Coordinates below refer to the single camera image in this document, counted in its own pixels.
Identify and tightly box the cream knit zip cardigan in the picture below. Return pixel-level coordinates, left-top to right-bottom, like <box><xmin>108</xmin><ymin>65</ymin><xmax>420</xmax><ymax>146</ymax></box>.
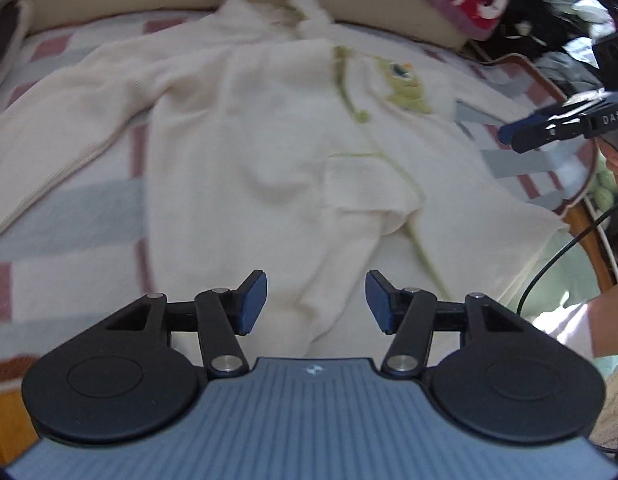
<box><xmin>0</xmin><ymin>0</ymin><xmax>562</xmax><ymax>358</ymax></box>

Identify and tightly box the person's right hand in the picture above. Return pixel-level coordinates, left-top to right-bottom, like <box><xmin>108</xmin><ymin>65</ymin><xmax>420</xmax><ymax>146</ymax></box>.
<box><xmin>597</xmin><ymin>138</ymin><xmax>618</xmax><ymax>187</ymax></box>

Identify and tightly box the checkered pink grey bed sheet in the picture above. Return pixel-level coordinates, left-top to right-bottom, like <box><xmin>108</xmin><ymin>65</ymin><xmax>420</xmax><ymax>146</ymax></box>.
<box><xmin>0</xmin><ymin>11</ymin><xmax>599</xmax><ymax>391</ymax></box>

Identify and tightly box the dark brown folded garment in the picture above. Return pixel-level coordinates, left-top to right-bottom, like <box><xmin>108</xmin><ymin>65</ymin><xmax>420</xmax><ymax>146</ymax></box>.
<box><xmin>0</xmin><ymin>1</ymin><xmax>20</xmax><ymax>65</ymax></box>

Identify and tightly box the black cable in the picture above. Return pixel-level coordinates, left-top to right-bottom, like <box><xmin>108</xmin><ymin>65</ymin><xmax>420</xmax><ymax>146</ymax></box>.
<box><xmin>516</xmin><ymin>194</ymin><xmax>618</xmax><ymax>319</ymax></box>

